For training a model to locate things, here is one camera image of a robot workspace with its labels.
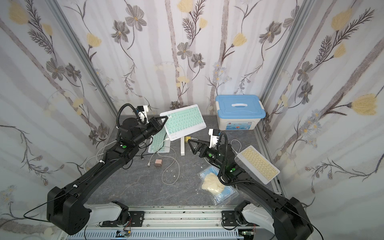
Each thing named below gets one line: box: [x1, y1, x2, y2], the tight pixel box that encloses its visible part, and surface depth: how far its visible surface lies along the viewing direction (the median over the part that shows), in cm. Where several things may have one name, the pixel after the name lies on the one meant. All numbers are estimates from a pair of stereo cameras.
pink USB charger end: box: [154, 159, 163, 167], surface depth 95 cm
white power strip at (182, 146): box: [180, 136, 185, 156], surface depth 100 cm
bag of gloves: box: [197, 165, 239, 206], surface depth 84 cm
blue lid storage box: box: [215, 94, 266, 131], surface depth 106 cm
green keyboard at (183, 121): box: [159, 104, 207, 141], surface depth 78 cm
